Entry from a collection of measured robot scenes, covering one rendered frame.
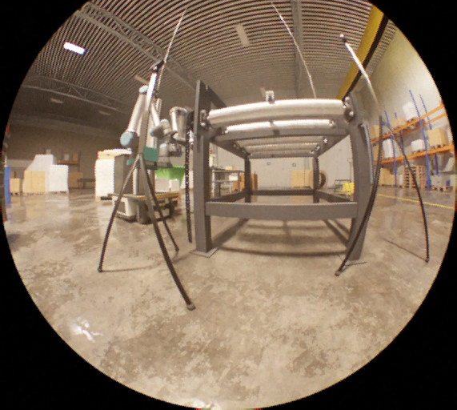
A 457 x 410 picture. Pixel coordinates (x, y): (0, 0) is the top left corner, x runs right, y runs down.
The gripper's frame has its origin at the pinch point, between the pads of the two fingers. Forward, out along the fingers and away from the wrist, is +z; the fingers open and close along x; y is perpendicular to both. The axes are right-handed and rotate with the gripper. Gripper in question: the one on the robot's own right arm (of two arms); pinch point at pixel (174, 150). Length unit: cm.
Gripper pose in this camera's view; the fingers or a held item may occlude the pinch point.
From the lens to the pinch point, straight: 139.7
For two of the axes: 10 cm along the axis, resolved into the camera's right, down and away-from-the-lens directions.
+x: -1.9, 1.2, -9.7
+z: 4.3, 9.0, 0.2
